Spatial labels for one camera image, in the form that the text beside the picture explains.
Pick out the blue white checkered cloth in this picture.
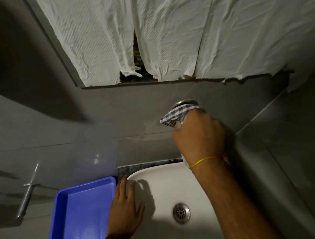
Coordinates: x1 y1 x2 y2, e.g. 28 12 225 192
160 103 201 128

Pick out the metal bar handle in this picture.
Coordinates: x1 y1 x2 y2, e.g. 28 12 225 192
15 162 41 220

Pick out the chrome wall faucet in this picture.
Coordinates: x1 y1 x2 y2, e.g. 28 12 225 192
172 99 207 114

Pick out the white paper towel sheet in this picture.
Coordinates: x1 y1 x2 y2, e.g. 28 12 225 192
36 0 143 88
195 0 315 93
131 0 212 82

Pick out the white ceramic sink basin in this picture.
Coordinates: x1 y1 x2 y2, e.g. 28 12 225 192
126 161 223 239

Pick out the person's right forearm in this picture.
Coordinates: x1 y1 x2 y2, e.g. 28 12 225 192
189 157 283 239

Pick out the metal sink drain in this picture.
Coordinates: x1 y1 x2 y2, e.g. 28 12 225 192
172 203 191 225

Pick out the grey framed mirror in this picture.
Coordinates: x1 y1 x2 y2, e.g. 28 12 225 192
23 0 296 89

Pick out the yellow wrist thread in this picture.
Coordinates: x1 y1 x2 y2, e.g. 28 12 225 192
189 155 223 170

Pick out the person's left hand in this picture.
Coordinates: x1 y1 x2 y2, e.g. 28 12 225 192
106 175 146 239

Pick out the blue plastic tray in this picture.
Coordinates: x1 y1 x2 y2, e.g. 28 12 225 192
48 176 117 239

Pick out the person's right hand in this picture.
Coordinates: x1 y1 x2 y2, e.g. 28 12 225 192
171 109 226 170

